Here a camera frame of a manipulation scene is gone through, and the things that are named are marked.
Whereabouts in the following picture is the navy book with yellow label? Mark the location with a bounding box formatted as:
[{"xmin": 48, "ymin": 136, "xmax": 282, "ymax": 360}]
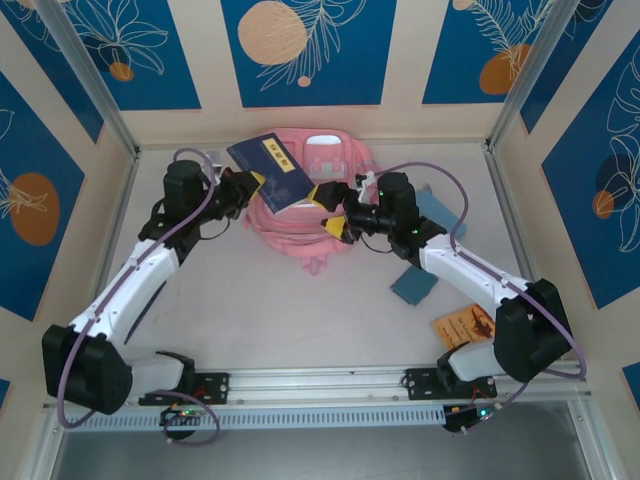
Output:
[{"xmin": 226, "ymin": 132, "xmax": 317, "ymax": 215}]

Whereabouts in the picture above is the pink student backpack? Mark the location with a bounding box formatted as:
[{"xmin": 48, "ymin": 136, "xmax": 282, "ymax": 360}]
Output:
[{"xmin": 243, "ymin": 128, "xmax": 376, "ymax": 276}]

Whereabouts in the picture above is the light blue pencil case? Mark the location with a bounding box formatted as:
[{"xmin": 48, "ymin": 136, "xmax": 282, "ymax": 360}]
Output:
[{"xmin": 414, "ymin": 187, "xmax": 470, "ymax": 244}]

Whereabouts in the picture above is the small teal notebook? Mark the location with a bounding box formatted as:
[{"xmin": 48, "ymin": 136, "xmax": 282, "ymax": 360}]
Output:
[{"xmin": 389, "ymin": 264, "xmax": 440, "ymax": 307}]

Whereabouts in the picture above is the orange book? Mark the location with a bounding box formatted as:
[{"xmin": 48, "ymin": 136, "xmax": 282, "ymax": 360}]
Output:
[{"xmin": 432, "ymin": 304, "xmax": 496, "ymax": 351}]

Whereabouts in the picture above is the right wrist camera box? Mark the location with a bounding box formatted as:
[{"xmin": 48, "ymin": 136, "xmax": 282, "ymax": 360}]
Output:
[{"xmin": 355, "ymin": 171, "xmax": 377, "ymax": 204}]

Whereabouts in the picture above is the aluminium side rail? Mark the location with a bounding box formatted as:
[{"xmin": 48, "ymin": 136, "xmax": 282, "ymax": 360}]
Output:
[
  {"xmin": 73, "ymin": 148, "xmax": 142, "ymax": 372},
  {"xmin": 482, "ymin": 144, "xmax": 559, "ymax": 361}
]

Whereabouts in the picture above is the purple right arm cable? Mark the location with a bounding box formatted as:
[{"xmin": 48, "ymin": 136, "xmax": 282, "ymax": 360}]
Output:
[{"xmin": 372, "ymin": 160, "xmax": 589, "ymax": 416}]

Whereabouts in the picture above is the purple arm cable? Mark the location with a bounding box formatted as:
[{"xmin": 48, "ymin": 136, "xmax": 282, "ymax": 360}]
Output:
[
  {"xmin": 372, "ymin": 160, "xmax": 589, "ymax": 416},
  {"xmin": 55, "ymin": 147, "xmax": 222, "ymax": 446}
]

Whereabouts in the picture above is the aluminium frame post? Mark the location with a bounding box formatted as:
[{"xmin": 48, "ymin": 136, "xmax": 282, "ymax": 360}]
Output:
[
  {"xmin": 487, "ymin": 0, "xmax": 601, "ymax": 151},
  {"xmin": 34, "ymin": 0, "xmax": 141, "ymax": 156}
]

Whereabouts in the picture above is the aluminium mounting rail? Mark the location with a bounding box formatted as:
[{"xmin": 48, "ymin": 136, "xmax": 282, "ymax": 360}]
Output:
[{"xmin": 42, "ymin": 362, "xmax": 594, "ymax": 411}]

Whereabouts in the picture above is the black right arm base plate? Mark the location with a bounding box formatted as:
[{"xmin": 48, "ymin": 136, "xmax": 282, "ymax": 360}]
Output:
[{"xmin": 404, "ymin": 367, "xmax": 499, "ymax": 401}]

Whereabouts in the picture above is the grey slotted cable duct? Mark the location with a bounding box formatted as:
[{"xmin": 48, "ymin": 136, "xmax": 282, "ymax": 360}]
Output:
[{"xmin": 62, "ymin": 405, "xmax": 447, "ymax": 432}]

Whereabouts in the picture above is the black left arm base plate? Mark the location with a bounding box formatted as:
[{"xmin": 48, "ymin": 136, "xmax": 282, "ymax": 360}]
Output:
[{"xmin": 138, "ymin": 370, "xmax": 231, "ymax": 406}]

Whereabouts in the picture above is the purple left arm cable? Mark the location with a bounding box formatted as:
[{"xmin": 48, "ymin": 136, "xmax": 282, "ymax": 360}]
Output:
[{"xmin": 55, "ymin": 147, "xmax": 222, "ymax": 446}]

